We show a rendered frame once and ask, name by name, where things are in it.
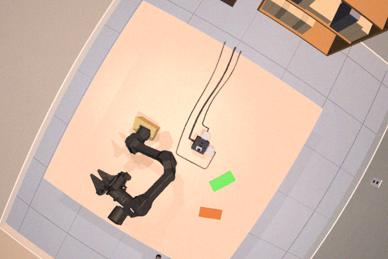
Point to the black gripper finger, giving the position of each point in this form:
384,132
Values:
108,179
96,182

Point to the green flat rectangular slab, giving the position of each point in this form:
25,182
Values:
222,181

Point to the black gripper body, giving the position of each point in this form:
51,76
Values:
115,190

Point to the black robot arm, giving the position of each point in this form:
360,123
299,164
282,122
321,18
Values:
142,203

